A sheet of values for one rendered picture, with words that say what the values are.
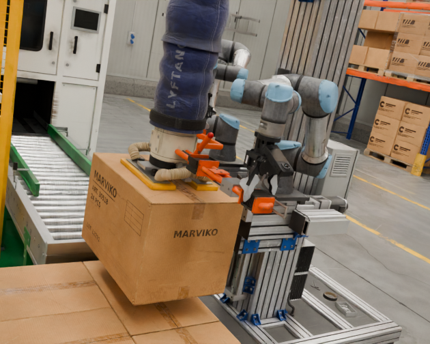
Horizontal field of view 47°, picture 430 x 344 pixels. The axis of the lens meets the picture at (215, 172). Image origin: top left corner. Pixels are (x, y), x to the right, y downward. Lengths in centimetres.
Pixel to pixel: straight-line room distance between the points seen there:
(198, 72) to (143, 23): 1010
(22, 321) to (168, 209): 67
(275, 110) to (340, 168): 129
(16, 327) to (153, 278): 51
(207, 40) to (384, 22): 906
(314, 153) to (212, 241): 59
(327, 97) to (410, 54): 833
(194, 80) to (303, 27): 82
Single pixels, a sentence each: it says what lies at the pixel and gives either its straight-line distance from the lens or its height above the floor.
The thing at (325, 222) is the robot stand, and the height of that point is 94.
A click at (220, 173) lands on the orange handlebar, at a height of 121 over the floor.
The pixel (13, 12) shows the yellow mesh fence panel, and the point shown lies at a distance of 292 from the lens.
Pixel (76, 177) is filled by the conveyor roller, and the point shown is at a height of 55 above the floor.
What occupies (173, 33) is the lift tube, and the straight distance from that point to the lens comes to 189.
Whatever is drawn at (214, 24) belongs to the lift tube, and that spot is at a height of 169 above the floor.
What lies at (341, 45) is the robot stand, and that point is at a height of 173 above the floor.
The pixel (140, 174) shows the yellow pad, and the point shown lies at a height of 109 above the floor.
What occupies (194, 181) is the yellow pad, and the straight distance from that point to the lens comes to 197.
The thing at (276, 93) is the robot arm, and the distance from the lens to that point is 145.
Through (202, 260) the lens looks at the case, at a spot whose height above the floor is 83.
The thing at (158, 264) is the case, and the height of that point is 83.
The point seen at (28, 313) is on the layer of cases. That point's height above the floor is 54.
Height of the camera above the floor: 164
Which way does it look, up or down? 15 degrees down
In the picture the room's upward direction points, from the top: 12 degrees clockwise
